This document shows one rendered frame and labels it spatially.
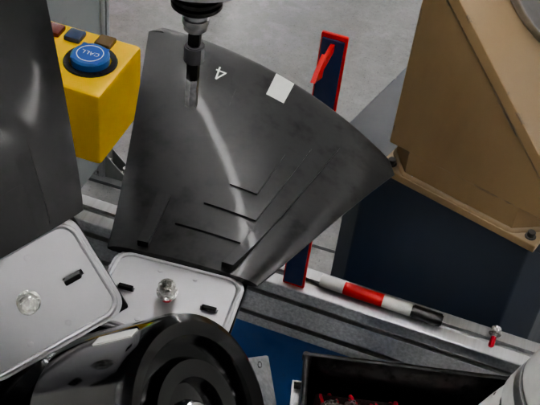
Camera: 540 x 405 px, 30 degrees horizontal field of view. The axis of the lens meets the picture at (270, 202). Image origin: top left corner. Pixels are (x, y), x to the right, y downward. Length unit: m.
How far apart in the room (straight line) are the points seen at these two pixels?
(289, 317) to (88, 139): 0.31
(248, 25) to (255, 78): 2.26
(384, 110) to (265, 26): 1.84
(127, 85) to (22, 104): 0.52
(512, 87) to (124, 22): 2.12
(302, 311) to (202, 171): 0.44
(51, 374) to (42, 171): 0.11
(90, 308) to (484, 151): 0.61
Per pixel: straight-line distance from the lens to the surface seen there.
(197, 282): 0.66
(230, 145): 0.75
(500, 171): 1.10
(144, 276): 0.67
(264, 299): 1.15
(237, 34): 3.03
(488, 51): 1.03
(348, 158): 0.80
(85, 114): 1.03
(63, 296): 0.58
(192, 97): 0.53
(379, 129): 1.24
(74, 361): 0.57
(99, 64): 1.04
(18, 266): 0.57
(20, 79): 0.56
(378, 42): 3.09
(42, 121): 0.56
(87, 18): 2.18
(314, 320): 1.14
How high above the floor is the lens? 1.69
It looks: 43 degrees down
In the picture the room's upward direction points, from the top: 8 degrees clockwise
